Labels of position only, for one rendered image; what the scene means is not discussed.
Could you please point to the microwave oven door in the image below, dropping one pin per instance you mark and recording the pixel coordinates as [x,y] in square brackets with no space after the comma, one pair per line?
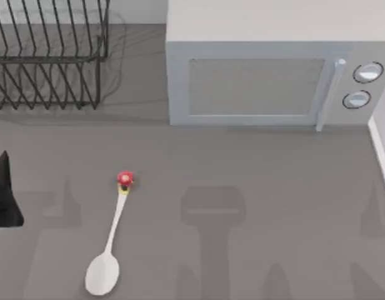
[255,87]

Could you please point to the pale microwave oven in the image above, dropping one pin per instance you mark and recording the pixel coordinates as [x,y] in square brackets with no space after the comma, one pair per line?
[261,28]

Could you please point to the white spoon with red figurine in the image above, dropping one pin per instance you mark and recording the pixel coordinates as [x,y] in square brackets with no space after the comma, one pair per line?
[103,275]

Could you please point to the small microwave knob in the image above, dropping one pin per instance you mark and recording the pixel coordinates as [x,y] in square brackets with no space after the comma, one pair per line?
[356,99]

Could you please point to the large microwave knob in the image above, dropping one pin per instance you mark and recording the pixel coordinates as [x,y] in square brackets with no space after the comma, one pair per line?
[367,72]

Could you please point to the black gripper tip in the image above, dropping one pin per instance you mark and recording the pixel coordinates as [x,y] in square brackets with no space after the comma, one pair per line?
[4,200]

